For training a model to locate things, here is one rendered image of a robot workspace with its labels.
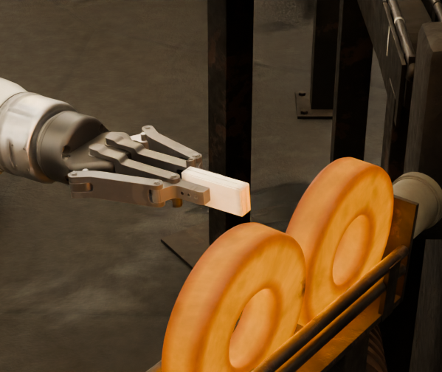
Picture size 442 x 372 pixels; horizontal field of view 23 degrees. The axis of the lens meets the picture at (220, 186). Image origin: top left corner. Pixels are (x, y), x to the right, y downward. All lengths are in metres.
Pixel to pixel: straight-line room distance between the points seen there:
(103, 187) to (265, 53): 1.94
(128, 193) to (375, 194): 0.24
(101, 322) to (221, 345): 1.20
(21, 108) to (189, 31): 1.98
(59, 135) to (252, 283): 0.36
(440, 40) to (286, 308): 0.38
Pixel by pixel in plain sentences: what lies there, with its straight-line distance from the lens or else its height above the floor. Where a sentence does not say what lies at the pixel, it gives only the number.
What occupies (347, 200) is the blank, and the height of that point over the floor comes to 0.77.
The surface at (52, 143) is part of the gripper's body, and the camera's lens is 1.10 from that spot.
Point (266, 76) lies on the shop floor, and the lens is 2.83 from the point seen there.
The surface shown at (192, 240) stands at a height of 0.01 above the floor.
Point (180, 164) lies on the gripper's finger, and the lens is 1.05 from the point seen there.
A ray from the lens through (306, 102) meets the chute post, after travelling 2.69.
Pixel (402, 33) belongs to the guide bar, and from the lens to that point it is 1.35.
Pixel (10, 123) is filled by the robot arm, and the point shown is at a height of 0.72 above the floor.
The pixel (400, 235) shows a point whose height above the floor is 0.68.
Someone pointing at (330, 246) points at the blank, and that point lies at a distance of 0.91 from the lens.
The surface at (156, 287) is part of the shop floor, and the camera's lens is 2.07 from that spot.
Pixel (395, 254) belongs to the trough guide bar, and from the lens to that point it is 1.01.
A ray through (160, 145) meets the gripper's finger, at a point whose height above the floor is 0.71.
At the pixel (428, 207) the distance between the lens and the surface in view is 1.08.
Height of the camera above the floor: 1.26
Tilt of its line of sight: 32 degrees down
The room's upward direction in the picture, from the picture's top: straight up
